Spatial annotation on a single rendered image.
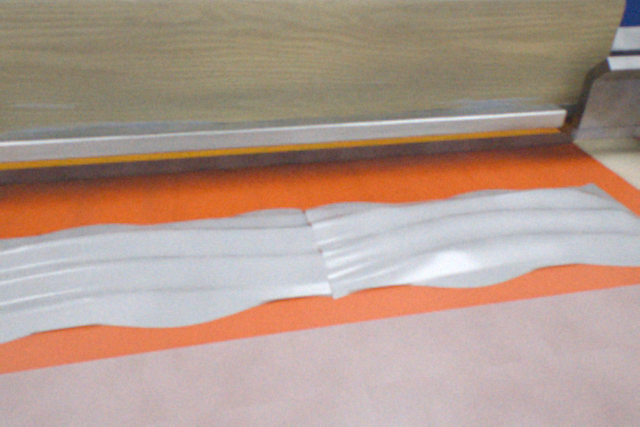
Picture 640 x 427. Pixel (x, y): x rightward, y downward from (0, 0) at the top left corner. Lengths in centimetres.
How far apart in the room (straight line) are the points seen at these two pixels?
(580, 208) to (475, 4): 12
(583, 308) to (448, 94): 13
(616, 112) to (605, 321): 15
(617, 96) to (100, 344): 30
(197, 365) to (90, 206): 13
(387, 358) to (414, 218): 9
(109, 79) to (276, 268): 12
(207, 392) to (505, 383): 10
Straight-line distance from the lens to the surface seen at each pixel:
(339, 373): 20
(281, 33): 27
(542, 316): 24
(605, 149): 41
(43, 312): 23
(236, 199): 29
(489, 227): 28
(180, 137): 27
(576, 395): 22
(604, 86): 35
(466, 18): 30
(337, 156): 31
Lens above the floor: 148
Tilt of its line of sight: 60 degrees down
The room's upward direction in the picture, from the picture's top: 17 degrees clockwise
